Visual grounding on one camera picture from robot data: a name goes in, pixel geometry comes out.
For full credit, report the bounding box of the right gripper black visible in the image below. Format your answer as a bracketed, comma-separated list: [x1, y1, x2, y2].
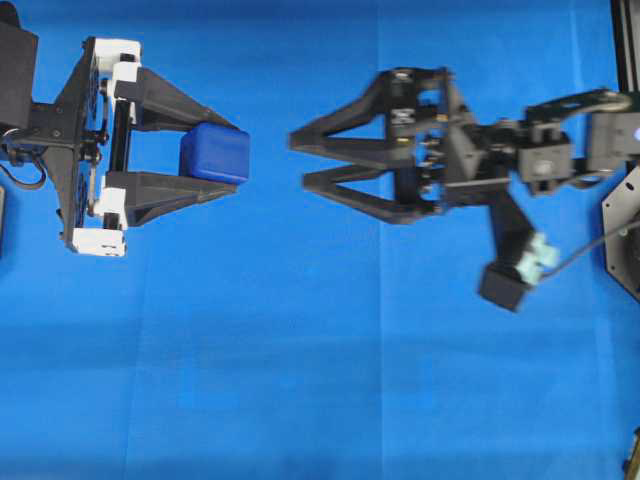
[289, 67, 513, 224]

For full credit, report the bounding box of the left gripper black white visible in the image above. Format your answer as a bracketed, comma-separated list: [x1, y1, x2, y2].
[29, 37, 239, 257]

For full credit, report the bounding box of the blue cube block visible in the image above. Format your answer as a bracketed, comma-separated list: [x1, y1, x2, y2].
[179, 123, 250, 185]

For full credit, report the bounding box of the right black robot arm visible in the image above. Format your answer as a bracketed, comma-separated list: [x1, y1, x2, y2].
[288, 67, 639, 225]

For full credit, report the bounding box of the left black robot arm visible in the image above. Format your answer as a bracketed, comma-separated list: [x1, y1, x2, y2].
[1, 1, 250, 257]

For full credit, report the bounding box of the black box at left edge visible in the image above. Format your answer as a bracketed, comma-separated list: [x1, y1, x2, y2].
[0, 185, 7, 256]

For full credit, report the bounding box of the blue table cloth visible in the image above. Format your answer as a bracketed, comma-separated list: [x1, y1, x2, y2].
[1, 1, 639, 479]

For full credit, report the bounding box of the yellow black object at corner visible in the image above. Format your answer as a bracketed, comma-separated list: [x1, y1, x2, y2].
[622, 427, 640, 480]

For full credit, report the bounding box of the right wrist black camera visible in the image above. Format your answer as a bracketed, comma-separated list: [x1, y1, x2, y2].
[478, 191, 559, 312]

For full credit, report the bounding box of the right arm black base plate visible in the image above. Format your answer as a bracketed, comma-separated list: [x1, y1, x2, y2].
[601, 167, 639, 301]

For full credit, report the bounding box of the thin black camera cable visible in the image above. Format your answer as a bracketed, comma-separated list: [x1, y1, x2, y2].
[529, 227, 629, 287]

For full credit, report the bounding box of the black aluminium frame post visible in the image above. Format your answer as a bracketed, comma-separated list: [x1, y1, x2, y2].
[610, 0, 640, 92]

